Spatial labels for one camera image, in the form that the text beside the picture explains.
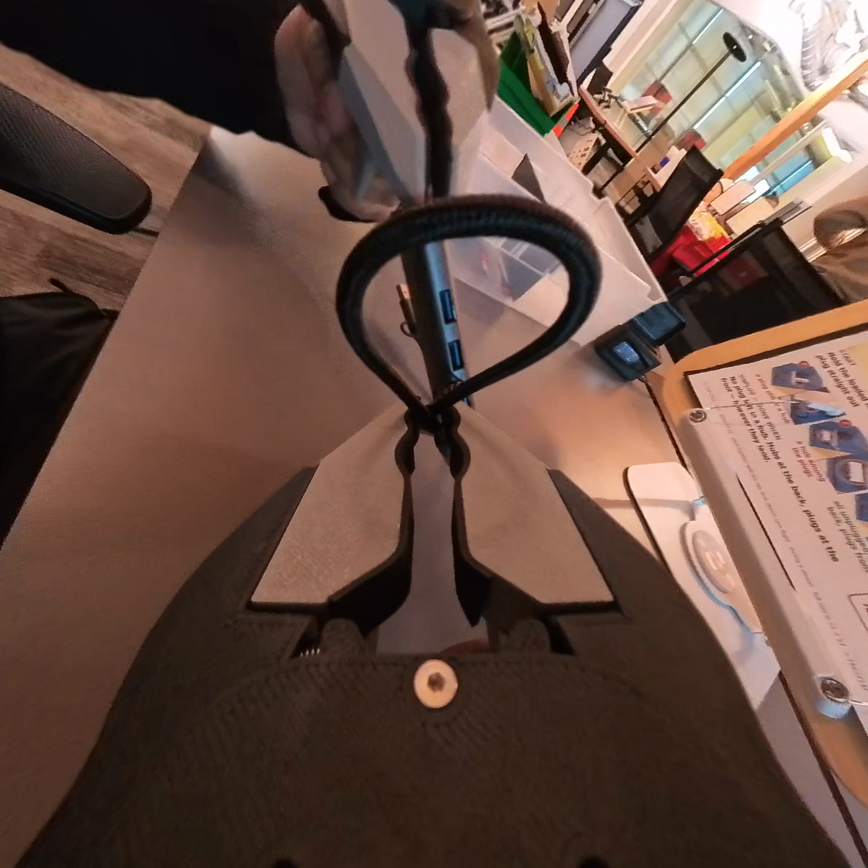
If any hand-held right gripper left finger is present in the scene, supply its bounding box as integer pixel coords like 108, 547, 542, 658
250, 403, 416, 635

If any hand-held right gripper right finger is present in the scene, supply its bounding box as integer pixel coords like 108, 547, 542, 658
448, 412, 616, 626

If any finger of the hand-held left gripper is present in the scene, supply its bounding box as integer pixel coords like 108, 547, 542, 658
433, 12, 500, 199
335, 12, 450, 206

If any black cable orange plug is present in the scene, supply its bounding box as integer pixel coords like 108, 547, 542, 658
335, 193, 603, 435

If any clear plastic box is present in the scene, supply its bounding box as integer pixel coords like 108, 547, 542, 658
444, 95, 670, 348

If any person's left forearm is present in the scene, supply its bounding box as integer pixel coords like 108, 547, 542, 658
0, 0, 299, 146

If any green crate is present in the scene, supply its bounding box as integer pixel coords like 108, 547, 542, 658
497, 30, 568, 134

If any instruction sheet on wooden stand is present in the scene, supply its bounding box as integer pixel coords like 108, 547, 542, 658
624, 305, 868, 808

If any black screen device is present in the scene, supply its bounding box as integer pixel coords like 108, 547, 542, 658
594, 302, 687, 382

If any black mesh office chair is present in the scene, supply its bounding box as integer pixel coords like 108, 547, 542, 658
631, 146, 724, 253

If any black floor lamp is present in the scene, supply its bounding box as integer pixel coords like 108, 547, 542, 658
609, 30, 758, 174

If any red storage bin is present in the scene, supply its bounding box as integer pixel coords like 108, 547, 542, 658
651, 210, 735, 287

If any printed instruction sheet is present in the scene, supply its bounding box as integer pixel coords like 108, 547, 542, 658
688, 332, 868, 706

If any pale wooden post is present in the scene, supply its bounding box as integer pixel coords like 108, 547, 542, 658
721, 61, 868, 182

